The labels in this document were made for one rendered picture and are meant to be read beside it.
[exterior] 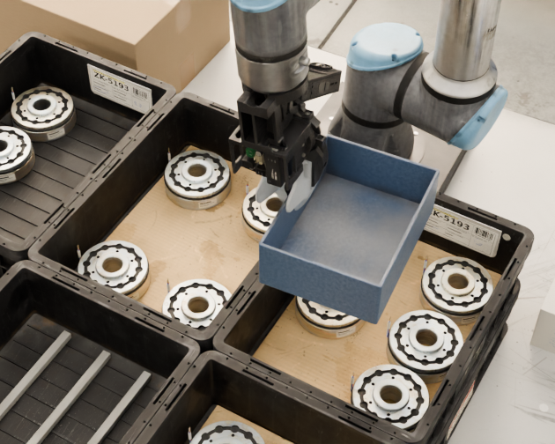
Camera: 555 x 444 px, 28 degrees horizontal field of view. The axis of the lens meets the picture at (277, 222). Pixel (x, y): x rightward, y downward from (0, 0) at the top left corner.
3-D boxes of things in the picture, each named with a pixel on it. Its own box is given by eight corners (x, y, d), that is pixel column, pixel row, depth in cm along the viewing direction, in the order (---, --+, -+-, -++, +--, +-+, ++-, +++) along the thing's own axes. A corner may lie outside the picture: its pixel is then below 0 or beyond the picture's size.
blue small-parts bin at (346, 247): (323, 172, 143) (326, 132, 138) (433, 208, 139) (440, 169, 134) (257, 282, 131) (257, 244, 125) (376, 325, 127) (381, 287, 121)
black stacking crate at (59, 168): (40, 83, 194) (31, 32, 185) (183, 143, 184) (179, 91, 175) (-118, 230, 170) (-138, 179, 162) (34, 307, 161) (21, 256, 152)
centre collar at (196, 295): (196, 287, 157) (196, 284, 157) (223, 304, 155) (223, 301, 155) (173, 310, 154) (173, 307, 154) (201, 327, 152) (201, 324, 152)
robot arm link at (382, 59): (366, 68, 192) (375, 3, 182) (432, 100, 187) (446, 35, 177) (327, 102, 185) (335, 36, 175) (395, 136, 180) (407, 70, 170)
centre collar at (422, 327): (414, 321, 153) (415, 318, 153) (448, 332, 152) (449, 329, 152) (403, 347, 150) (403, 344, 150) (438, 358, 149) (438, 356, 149)
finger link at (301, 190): (276, 233, 130) (269, 176, 124) (299, 201, 134) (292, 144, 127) (299, 241, 129) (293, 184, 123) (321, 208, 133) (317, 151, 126)
